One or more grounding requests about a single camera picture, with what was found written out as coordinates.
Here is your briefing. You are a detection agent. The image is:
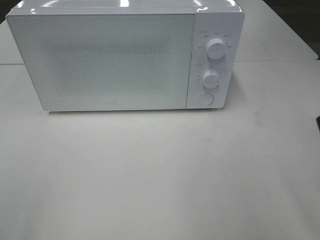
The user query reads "white microwave oven body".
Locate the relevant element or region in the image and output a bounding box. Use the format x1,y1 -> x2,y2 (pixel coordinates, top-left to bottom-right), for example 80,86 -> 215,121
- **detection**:
6,0 -> 245,111

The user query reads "white round knob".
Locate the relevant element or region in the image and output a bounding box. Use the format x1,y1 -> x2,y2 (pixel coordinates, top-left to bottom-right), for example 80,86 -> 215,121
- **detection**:
204,36 -> 227,60
201,70 -> 221,89

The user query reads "white round door button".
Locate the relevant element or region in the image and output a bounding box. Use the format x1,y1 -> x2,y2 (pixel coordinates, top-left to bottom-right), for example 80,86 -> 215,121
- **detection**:
198,93 -> 214,106

